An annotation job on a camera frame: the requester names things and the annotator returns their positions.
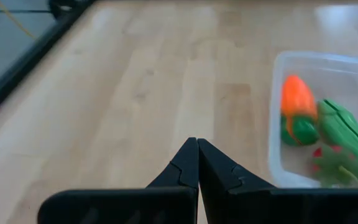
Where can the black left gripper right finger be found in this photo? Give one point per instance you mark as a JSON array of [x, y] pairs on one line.
[[244, 205]]

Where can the green toy pea pod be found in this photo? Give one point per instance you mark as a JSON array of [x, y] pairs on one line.
[[343, 130]]

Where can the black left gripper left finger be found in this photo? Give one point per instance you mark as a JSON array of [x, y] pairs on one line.
[[166, 205]]

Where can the black aluminium table frame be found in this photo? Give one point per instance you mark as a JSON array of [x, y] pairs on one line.
[[17, 68]]

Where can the clear plastic tupperware container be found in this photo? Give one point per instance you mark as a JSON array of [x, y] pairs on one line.
[[337, 71]]

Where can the orange toy carrot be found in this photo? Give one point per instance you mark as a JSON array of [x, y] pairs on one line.
[[297, 99]]

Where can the red toy strawberry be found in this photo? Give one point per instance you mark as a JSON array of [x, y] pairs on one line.
[[331, 166]]

